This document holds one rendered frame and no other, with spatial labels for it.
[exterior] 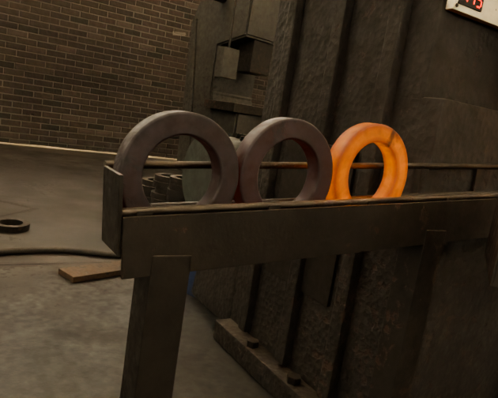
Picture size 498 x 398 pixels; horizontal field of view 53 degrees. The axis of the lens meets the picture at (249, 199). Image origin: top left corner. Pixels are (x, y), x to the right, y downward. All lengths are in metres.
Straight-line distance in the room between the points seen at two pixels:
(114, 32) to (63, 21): 0.62
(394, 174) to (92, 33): 6.18
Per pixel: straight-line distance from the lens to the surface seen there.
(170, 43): 7.27
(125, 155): 0.68
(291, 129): 0.80
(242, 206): 0.75
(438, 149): 1.17
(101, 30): 6.98
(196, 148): 2.26
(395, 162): 0.97
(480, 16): 1.30
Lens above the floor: 0.77
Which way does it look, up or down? 9 degrees down
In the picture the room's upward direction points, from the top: 9 degrees clockwise
